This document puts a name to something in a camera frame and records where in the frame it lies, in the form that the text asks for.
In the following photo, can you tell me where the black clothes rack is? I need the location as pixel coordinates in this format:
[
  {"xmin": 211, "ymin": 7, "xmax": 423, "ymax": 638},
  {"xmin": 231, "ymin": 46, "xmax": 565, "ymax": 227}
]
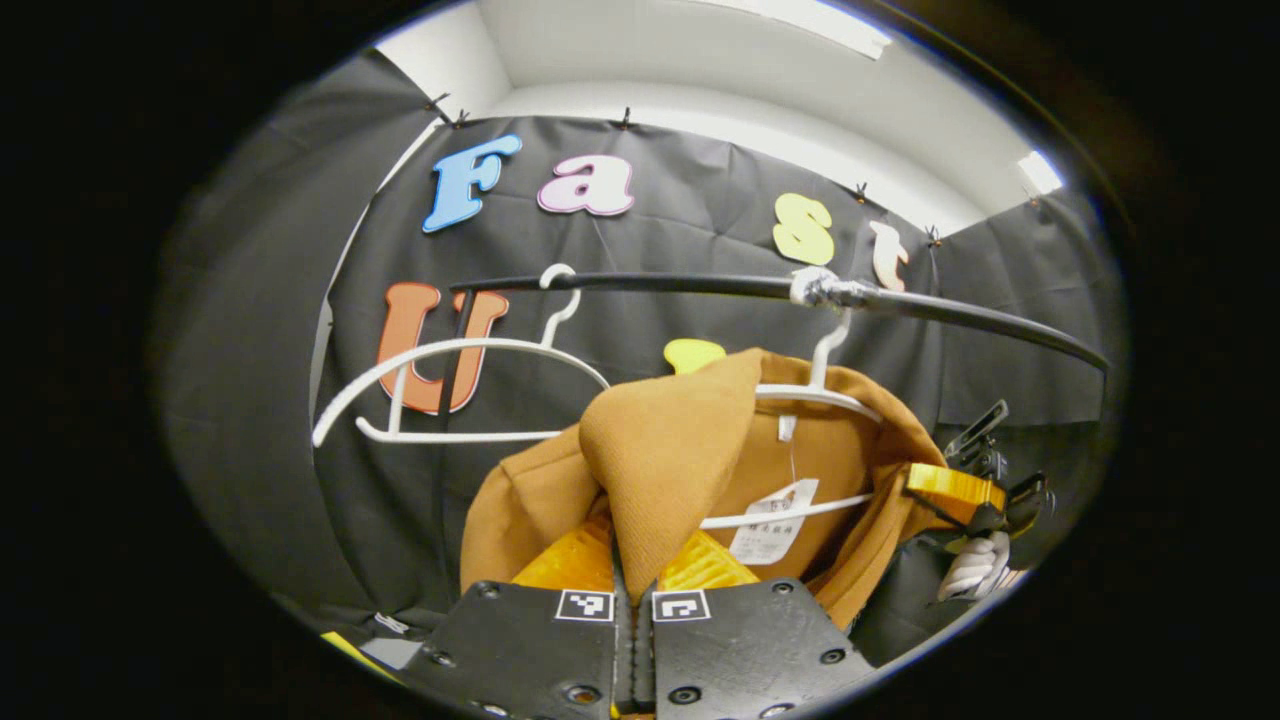
[{"xmin": 440, "ymin": 270, "xmax": 1111, "ymax": 421}]

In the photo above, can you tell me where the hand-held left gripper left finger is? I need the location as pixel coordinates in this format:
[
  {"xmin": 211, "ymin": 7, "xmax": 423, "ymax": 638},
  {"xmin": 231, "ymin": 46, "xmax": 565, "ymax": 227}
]
[{"xmin": 400, "ymin": 515, "xmax": 636, "ymax": 720}]

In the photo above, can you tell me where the black backdrop cloth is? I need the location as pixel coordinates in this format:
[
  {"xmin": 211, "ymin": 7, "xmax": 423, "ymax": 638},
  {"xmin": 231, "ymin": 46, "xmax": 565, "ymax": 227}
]
[{"xmin": 155, "ymin": 50, "xmax": 1126, "ymax": 666}]

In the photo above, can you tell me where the brown shirt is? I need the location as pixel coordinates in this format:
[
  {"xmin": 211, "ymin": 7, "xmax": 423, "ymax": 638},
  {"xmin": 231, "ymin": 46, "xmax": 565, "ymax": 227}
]
[{"xmin": 460, "ymin": 348, "xmax": 951, "ymax": 631}]

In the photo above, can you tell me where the white plastic hanger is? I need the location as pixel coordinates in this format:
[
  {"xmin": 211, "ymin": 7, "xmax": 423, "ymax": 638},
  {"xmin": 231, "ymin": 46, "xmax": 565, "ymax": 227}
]
[
  {"xmin": 312, "ymin": 263, "xmax": 611, "ymax": 448},
  {"xmin": 700, "ymin": 265, "xmax": 886, "ymax": 531}
]

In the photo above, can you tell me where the large ceiling light panel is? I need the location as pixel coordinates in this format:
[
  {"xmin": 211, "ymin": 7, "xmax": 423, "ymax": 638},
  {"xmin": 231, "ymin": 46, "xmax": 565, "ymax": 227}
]
[{"xmin": 700, "ymin": 0, "xmax": 891, "ymax": 59}]

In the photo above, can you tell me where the small ceiling light panel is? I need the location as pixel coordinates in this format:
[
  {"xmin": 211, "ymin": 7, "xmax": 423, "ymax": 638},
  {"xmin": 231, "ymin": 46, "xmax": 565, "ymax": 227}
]
[{"xmin": 1018, "ymin": 150, "xmax": 1063, "ymax": 196}]

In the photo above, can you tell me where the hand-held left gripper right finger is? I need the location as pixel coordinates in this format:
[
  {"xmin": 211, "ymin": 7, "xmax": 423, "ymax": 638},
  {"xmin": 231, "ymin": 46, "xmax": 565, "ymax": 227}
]
[{"xmin": 640, "ymin": 530, "xmax": 881, "ymax": 717}]

